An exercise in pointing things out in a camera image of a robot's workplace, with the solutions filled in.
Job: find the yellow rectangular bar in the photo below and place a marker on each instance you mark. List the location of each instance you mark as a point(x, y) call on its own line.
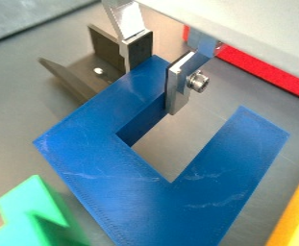
point(286, 233)

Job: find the green stepped block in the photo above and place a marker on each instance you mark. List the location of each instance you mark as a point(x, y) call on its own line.
point(38, 219)

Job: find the red base board with slots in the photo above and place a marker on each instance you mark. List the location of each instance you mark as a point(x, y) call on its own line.
point(261, 69)

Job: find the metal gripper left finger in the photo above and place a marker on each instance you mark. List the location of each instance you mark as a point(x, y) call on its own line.
point(134, 36)

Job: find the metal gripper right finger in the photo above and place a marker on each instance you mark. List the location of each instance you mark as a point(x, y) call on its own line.
point(183, 76)

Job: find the blue U-shaped block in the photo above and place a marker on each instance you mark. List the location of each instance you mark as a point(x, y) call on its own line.
point(142, 209)

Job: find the black regrasp fixture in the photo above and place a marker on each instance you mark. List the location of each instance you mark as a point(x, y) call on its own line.
point(91, 74)

